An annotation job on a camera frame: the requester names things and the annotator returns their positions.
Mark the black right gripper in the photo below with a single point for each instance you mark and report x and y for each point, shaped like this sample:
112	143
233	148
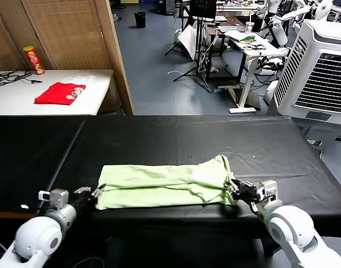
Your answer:
246	194

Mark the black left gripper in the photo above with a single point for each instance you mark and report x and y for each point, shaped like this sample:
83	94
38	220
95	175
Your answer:
81	202

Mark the light green t-shirt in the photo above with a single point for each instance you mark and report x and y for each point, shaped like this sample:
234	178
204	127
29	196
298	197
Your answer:
159	184

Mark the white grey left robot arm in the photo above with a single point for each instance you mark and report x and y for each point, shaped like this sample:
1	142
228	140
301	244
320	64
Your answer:
39	237

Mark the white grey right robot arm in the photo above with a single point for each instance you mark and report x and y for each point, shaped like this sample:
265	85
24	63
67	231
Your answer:
290	229

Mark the large black table cover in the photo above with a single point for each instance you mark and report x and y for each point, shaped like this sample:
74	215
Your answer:
271	145

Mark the small black table cover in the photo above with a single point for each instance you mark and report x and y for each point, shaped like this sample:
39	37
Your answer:
28	156

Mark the small black floor device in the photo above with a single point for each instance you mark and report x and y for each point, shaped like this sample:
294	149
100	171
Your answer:
314	142

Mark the white side table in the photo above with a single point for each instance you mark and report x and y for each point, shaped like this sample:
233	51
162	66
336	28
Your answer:
95	89

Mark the folded red shirt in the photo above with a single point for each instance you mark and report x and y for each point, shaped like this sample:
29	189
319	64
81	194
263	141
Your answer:
56	93

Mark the white standing desk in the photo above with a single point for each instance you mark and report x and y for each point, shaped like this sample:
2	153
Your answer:
247	81

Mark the white air cooler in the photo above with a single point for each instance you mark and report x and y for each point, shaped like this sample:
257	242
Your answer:
313	83

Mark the black tripod stand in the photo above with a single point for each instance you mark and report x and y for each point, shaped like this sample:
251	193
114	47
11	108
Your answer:
199	50

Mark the red yellow chips can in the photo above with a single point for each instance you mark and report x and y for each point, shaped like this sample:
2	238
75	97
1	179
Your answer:
34	61

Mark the green yellow cloth bundle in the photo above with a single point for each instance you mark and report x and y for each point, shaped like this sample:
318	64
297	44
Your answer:
248	38

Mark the white reflector board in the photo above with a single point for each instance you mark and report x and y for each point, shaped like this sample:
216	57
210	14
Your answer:
188	40

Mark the grey laptop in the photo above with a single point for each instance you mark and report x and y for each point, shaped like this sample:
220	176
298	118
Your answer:
230	28

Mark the wooden folding screen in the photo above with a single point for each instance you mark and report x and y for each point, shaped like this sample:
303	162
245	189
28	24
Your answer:
72	33

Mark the white humanoid robot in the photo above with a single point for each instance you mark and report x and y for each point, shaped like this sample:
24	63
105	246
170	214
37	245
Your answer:
279	33
322	9

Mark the plastic cup with straw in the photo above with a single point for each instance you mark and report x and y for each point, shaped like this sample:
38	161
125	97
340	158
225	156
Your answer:
249	26

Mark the black trash bin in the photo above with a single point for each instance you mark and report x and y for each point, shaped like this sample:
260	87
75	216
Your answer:
140	19

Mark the black monitor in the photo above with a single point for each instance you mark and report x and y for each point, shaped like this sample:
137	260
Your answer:
202	7

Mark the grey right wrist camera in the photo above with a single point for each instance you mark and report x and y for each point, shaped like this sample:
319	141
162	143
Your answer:
268	190

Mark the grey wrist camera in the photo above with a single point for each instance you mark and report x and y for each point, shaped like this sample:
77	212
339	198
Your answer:
57	197
268	190

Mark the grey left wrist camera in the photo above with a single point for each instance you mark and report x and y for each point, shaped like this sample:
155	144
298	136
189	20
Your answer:
57	197

